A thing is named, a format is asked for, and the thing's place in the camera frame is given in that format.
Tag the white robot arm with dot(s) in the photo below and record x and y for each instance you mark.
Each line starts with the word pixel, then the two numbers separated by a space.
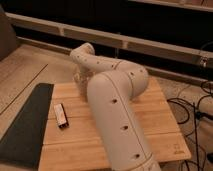
pixel 110 84

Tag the dark grey floor mat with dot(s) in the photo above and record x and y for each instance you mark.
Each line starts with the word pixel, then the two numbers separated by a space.
pixel 22 143

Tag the metal window rail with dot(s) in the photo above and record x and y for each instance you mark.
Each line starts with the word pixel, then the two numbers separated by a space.
pixel 133 44

